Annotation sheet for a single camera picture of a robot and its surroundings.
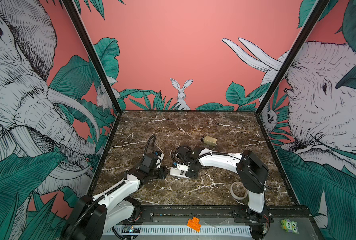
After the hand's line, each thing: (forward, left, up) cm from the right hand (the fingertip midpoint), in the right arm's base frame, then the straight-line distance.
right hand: (189, 171), depth 86 cm
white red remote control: (-1, +6, 0) cm, 6 cm away
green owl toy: (-26, -48, -1) cm, 55 cm away
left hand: (+1, +13, +2) cm, 13 cm away
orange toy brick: (-26, -2, 0) cm, 26 cm away
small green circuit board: (-28, +28, -1) cm, 40 cm away
